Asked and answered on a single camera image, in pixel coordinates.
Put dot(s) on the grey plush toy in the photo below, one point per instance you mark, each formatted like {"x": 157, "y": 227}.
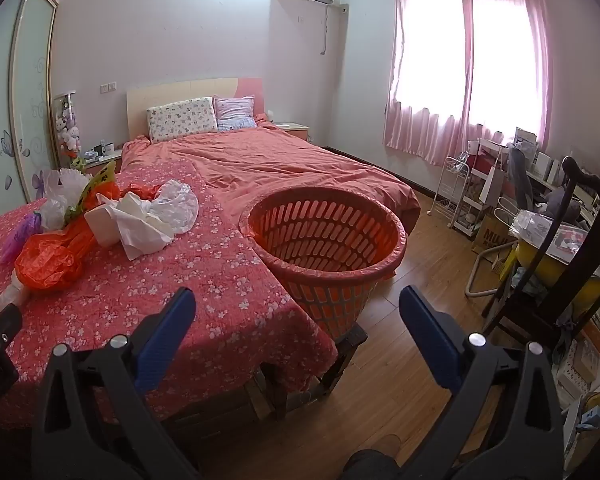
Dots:
{"x": 565, "y": 205}

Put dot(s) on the purple plastic bag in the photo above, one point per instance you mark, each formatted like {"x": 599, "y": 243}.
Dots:
{"x": 22, "y": 235}

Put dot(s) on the white wall socket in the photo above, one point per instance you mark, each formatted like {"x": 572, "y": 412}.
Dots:
{"x": 108, "y": 87}

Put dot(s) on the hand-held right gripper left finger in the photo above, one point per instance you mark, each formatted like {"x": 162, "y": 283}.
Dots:
{"x": 167, "y": 332}

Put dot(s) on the salmon bed duvet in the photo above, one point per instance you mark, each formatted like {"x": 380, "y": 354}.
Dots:
{"x": 280, "y": 160}

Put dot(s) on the yellow green packet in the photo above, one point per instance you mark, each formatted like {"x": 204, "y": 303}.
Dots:
{"x": 97, "y": 182}

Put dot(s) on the beige pink headboard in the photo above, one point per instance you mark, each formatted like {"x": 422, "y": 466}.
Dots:
{"x": 180, "y": 89}

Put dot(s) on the orange plastic laundry basket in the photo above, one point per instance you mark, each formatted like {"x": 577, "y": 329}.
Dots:
{"x": 325, "y": 280}

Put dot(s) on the red floral blanket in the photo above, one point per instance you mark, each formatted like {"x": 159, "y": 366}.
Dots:
{"x": 180, "y": 280}

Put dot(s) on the white tube frame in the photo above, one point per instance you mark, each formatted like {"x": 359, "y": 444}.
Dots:
{"x": 472, "y": 275}

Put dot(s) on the white paper bag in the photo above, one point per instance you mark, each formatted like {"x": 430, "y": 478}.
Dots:
{"x": 492, "y": 187}

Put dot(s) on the white crumpled plastic bag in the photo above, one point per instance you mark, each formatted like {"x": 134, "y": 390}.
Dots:
{"x": 137, "y": 232}

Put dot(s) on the dark wooden stool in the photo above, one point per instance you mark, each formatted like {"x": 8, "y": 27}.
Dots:
{"x": 347, "y": 345}

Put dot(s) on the striped pink pillow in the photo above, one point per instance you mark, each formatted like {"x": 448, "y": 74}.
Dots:
{"x": 235, "y": 112}

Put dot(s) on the clear plastic bag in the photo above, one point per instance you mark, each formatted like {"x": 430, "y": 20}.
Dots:
{"x": 177, "y": 207}

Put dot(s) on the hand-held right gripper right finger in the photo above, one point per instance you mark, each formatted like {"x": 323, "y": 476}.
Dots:
{"x": 430, "y": 332}

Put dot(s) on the hanging plush toys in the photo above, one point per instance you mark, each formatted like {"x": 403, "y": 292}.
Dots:
{"x": 67, "y": 130}

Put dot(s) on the brown paper bag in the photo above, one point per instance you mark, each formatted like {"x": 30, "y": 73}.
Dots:
{"x": 490, "y": 240}

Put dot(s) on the pink nightstand with clutter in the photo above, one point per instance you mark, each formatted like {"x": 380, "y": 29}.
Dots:
{"x": 100, "y": 161}

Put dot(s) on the wardrobe with flower decals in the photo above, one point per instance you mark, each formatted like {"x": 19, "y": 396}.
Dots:
{"x": 27, "y": 110}

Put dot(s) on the long orange plastic bag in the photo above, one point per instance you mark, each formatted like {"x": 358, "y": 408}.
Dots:
{"x": 45, "y": 260}

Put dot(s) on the floral white pillow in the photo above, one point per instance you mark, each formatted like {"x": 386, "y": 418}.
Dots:
{"x": 182, "y": 119}

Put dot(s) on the pink curtain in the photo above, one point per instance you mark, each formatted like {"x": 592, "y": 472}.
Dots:
{"x": 510, "y": 60}
{"x": 425, "y": 60}

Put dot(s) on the person's leg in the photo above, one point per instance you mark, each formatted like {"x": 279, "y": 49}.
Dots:
{"x": 370, "y": 466}

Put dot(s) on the yellow plastic tub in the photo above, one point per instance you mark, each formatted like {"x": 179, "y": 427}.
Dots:
{"x": 535, "y": 265}

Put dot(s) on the pile of boxes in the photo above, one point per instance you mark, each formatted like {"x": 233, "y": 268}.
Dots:
{"x": 590, "y": 380}

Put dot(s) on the white shelf cart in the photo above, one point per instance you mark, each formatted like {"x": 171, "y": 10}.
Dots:
{"x": 485, "y": 160}

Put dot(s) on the white mug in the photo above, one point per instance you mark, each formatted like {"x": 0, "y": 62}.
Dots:
{"x": 107, "y": 149}

